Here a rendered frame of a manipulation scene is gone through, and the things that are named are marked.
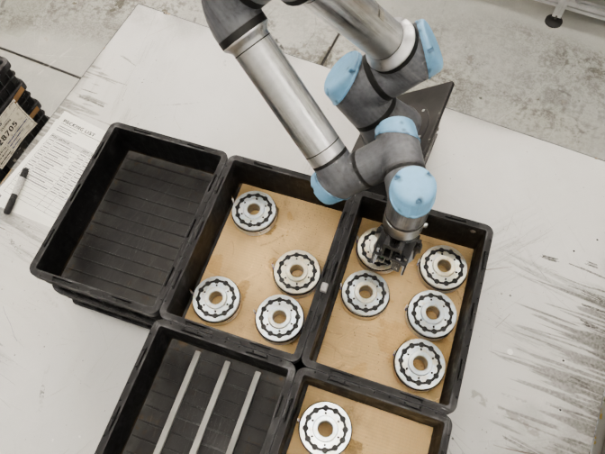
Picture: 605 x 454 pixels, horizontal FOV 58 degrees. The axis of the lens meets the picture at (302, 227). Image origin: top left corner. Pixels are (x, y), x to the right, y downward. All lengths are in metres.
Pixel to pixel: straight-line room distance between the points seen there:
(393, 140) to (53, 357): 0.94
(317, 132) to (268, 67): 0.14
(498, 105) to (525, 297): 1.32
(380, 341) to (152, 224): 0.59
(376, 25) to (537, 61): 1.78
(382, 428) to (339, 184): 0.49
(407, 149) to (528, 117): 1.67
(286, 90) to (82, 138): 0.84
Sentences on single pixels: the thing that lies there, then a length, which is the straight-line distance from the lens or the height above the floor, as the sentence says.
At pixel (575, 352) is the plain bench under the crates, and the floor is 0.70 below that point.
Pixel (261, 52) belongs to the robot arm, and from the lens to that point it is 0.99.
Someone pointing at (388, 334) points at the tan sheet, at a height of 0.83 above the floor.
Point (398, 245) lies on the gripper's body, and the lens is 1.04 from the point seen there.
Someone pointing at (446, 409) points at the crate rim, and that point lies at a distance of 1.09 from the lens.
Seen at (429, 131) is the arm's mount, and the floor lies 0.92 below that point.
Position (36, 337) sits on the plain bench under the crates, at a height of 0.70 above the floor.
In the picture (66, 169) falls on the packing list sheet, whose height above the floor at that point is 0.70.
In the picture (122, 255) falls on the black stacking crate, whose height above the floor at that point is 0.83.
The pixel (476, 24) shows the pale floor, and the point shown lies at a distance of 2.89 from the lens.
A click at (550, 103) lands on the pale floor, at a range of 2.69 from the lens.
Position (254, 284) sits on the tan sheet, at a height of 0.83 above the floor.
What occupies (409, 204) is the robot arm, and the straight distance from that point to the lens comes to 0.90.
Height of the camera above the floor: 1.99
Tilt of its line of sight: 65 degrees down
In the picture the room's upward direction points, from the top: 4 degrees counter-clockwise
